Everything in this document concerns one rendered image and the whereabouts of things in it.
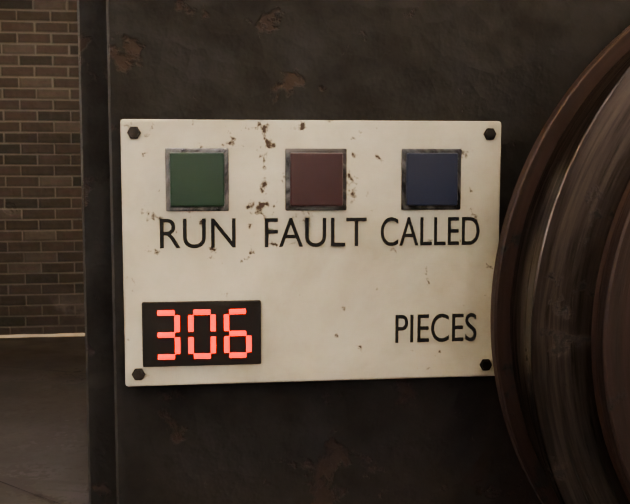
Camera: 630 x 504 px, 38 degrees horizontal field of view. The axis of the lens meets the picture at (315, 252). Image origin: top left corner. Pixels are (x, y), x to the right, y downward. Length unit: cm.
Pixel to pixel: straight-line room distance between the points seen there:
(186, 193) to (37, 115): 608
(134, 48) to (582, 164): 31
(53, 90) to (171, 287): 607
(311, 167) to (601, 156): 19
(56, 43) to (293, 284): 612
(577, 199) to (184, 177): 25
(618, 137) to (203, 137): 26
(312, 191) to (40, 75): 611
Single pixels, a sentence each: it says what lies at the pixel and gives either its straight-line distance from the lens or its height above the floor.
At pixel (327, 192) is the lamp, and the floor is 119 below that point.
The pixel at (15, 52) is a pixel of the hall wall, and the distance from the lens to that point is 675.
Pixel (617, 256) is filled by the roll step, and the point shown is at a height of 116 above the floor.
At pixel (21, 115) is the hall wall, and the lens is 671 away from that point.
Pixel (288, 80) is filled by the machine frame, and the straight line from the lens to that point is 65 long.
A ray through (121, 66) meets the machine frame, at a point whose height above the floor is 128.
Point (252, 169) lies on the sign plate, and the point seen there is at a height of 121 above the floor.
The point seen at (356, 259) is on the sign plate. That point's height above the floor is 114.
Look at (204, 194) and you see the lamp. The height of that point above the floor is 119.
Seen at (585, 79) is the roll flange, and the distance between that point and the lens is 61.
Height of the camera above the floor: 121
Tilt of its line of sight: 5 degrees down
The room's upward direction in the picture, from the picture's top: straight up
